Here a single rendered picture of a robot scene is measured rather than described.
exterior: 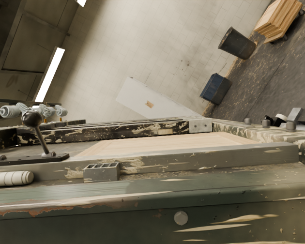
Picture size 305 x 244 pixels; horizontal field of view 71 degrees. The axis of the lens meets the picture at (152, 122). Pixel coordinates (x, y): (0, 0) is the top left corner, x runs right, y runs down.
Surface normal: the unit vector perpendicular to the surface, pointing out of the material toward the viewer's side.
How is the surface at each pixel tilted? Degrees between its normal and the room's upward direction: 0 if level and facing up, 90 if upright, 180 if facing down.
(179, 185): 57
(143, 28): 90
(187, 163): 90
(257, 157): 90
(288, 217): 90
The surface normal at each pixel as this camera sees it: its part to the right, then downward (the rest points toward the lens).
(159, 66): -0.07, 0.18
